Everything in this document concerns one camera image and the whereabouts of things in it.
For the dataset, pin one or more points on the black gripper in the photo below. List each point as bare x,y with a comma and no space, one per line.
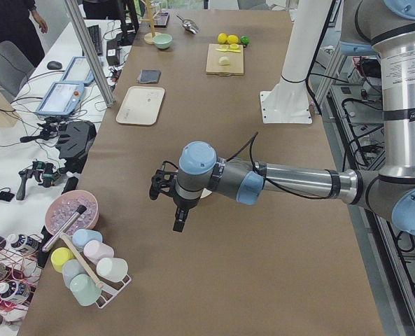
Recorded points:
185,204

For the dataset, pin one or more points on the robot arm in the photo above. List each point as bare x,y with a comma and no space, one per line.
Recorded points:
389,28

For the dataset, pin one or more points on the cream rabbit tray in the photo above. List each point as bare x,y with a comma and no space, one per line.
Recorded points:
141,106

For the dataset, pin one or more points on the white cup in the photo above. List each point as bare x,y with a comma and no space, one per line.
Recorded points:
112,269

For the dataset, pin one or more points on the pink cup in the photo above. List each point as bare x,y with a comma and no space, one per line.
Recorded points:
96,250

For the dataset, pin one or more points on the white cup rack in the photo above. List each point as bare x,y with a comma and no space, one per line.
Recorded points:
109,290

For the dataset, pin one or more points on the blue cup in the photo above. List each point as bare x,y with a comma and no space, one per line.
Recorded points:
82,236

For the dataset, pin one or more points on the mint green cup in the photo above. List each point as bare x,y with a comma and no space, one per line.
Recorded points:
84,290

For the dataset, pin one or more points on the grey cup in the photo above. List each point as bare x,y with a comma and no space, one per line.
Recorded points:
70,270

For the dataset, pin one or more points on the yellow cup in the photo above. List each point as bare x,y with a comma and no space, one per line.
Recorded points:
59,257

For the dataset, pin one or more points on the black plastic device cover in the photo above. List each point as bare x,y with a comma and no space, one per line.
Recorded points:
74,143

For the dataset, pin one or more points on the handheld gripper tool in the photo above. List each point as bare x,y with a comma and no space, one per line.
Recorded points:
44,174

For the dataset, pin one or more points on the grey folded cloth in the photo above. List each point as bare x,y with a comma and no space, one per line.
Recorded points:
149,76

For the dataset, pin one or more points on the wooden cutting board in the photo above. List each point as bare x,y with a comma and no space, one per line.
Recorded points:
237,61

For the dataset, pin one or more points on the blue teach pendant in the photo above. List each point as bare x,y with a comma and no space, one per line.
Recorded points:
61,99
78,70

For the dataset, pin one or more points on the yellow plastic knife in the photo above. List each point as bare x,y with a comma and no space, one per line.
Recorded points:
228,50

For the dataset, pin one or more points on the mint green bowl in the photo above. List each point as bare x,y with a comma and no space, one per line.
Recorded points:
162,41

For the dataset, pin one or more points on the wooden mug tree stand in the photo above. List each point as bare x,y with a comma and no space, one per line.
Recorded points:
150,19

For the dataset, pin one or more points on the whole yellow lemon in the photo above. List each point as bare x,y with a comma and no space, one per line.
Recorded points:
232,39
222,38

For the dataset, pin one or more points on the green lime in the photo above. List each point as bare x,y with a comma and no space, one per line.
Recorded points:
245,40

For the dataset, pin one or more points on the metal scoop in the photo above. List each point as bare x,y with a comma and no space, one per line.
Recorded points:
188,24

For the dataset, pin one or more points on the black computer mouse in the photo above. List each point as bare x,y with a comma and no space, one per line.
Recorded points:
54,65

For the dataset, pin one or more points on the black keyboard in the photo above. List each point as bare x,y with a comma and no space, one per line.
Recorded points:
94,32

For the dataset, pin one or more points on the grey office chair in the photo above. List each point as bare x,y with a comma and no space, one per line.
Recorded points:
15,70

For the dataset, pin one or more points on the person in black clothes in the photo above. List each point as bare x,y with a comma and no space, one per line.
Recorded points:
16,27

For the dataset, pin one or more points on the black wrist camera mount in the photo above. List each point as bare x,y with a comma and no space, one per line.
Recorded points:
163,181

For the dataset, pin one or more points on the metal handled tool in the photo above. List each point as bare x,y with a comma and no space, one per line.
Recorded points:
69,222

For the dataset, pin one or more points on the aluminium frame post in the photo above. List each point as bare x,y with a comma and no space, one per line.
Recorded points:
87,46

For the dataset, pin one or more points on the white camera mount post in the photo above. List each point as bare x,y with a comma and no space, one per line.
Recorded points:
288,101

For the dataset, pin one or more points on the black picture frame tray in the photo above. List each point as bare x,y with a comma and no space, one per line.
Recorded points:
161,20

